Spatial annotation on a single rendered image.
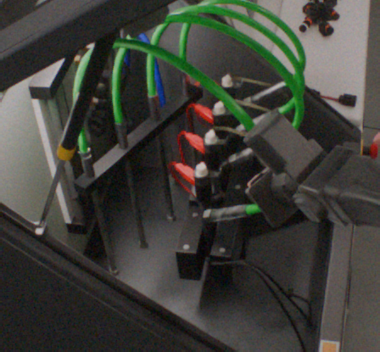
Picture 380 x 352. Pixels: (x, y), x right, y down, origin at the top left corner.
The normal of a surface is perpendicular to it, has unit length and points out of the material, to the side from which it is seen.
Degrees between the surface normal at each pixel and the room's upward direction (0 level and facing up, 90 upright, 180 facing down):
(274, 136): 45
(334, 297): 0
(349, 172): 37
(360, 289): 0
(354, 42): 0
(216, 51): 90
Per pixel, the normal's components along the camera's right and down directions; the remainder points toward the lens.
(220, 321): -0.09, -0.73
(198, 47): -0.21, 0.68
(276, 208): 0.25, -0.07
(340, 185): -0.63, -0.69
